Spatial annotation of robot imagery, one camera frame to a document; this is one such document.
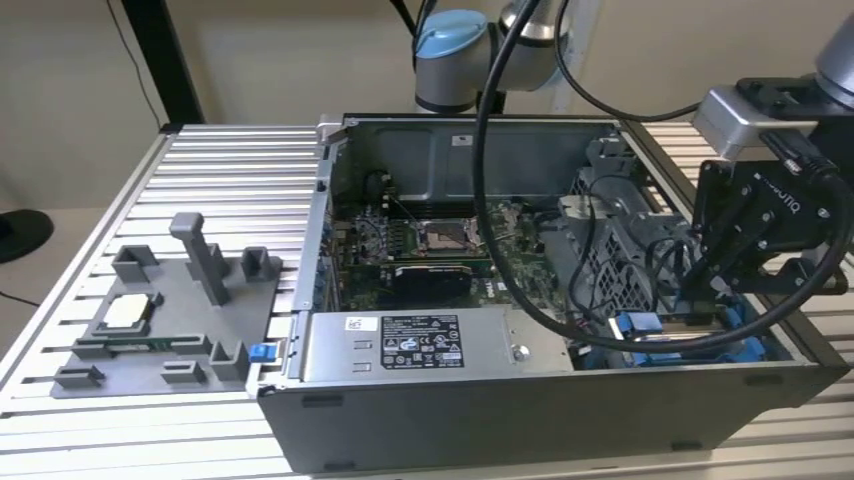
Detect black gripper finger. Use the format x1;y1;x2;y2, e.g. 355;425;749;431
723;254;850;297
679;212;770;307

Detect black disk wire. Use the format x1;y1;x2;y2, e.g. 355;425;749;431
638;233;703;304

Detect grey disk bay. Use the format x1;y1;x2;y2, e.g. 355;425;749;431
606;304;799;369

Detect black RAM slot bank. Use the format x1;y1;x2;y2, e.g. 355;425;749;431
392;195;482;215

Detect grey perforated drive cage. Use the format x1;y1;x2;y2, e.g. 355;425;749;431
539;164;699;321

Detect green motherboard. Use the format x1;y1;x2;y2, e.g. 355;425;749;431
330;199;575;315

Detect metal socket cover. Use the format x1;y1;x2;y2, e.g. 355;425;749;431
466;208;519;247

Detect CPU socket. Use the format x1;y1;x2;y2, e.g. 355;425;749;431
416;217;483;254

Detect black graphics card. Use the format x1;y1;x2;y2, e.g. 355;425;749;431
379;262;475;307

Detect thin locking lever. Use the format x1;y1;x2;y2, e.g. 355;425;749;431
390;193;422;224

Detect grey open PC case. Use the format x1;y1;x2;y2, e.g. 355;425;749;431
246;112;849;474

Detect silver board heatsink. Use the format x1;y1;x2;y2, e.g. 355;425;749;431
352;209;394;261

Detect silver power supply unit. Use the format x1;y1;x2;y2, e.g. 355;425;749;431
299;308;575;382

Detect grey parts rack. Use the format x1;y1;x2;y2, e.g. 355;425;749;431
51;212;286;401

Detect green RAM stick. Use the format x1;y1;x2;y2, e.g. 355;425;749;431
77;337;202;349

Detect silver CPU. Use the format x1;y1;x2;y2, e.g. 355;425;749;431
104;294;154;326

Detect black round base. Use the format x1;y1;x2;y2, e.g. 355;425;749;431
0;209;55;264

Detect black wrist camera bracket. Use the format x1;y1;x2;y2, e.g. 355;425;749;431
691;159;735;237

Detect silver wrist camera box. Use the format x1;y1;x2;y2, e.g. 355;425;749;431
691;85;822;161

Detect long black case wire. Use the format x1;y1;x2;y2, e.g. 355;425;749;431
570;172;642;326

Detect black camera cable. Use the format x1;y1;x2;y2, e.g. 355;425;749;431
551;0;706;124

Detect long black robot cable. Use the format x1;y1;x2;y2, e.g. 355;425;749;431
470;0;843;354

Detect black cables behind arm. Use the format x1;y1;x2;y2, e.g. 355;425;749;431
390;0;439;39

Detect black upright post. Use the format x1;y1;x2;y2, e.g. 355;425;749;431
123;0;206;126

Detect thin black wall cable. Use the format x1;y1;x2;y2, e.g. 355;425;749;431
105;0;168;134

